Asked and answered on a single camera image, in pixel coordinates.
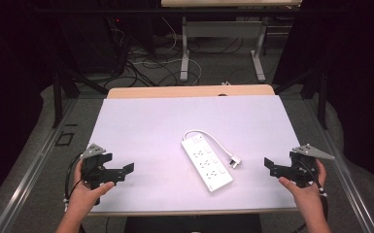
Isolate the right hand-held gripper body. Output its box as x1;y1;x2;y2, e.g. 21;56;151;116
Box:
289;144;336;189

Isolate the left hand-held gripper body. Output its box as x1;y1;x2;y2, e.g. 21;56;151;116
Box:
79;143;114;190

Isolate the white power plug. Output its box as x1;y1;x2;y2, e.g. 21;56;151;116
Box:
228;154;243;169

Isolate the white power strip cable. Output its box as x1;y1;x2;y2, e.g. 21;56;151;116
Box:
183;129;233;161

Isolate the white power strip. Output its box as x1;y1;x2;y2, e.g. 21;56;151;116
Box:
181;134;234;193

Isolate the person's right hand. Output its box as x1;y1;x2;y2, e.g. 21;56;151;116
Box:
278;159;327;209

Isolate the person's left hand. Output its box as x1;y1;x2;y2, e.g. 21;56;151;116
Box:
67;158;116;212

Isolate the white table mat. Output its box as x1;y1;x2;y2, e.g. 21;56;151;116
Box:
87;94;301;216

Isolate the black metal stand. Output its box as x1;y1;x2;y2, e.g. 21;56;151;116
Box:
51;62;110;129
272;61;330;131

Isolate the person's dark lap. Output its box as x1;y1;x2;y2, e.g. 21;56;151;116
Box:
123;214;263;233

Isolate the dark curtain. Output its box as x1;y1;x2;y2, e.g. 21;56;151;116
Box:
0;0;61;215
271;0;374;195

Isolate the black equipment cabinet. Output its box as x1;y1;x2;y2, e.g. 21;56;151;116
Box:
57;14;125;75

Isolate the white-legged background desk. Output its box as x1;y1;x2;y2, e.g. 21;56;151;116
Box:
160;0;303;83

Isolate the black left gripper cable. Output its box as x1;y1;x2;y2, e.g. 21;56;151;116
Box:
63;154;83;213

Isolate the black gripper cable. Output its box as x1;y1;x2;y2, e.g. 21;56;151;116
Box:
63;154;83;213
292;160;330;233

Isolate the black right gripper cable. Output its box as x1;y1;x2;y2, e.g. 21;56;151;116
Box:
292;160;330;233

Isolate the aluminium floor rail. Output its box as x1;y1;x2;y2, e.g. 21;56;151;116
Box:
303;96;374;233
0;97;80;233

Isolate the bundle of black floor cables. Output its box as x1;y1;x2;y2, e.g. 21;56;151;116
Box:
108;17;184;88

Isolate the white floor cable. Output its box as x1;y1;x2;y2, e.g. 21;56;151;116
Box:
131;16;203;86

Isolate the black horizontal frame bar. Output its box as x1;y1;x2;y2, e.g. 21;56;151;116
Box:
25;7;341;17

